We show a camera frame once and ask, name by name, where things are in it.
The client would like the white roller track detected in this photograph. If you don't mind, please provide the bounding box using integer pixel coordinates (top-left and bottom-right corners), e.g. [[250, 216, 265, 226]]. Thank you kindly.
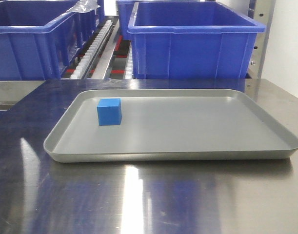
[[70, 20, 113, 80]]

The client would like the front right blue bin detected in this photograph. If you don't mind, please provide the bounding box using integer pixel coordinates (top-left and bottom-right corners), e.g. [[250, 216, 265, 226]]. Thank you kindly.
[[127, 1, 265, 79]]

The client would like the blue bin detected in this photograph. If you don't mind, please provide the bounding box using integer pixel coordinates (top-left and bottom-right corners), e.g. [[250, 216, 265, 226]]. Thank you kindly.
[[127, 1, 265, 79], [117, 0, 205, 44], [0, 0, 82, 80], [79, 0, 105, 42]]

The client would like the front left blue bin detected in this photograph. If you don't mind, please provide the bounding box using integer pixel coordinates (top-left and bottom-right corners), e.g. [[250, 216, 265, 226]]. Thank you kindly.
[[0, 0, 82, 80]]

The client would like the rear right blue bin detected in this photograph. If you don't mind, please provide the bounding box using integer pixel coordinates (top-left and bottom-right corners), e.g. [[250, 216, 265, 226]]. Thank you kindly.
[[117, 0, 205, 44]]

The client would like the clear plastic bag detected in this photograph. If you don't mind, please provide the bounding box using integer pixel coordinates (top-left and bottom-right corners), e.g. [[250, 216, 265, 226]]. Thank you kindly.
[[68, 0, 100, 13]]

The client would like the grey metal tray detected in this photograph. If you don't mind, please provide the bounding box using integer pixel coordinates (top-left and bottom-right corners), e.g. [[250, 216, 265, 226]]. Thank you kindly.
[[43, 89, 298, 163]]

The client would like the steel shelf upright post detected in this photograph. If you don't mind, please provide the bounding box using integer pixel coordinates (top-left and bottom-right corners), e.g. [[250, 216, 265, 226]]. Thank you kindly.
[[248, 0, 276, 78]]

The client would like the blue cube block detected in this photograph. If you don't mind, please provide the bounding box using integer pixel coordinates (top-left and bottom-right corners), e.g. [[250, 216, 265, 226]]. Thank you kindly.
[[97, 98, 122, 126]]

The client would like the rear left blue bin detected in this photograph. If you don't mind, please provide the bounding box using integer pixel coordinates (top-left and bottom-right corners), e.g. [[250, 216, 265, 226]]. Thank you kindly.
[[79, 0, 105, 42]]

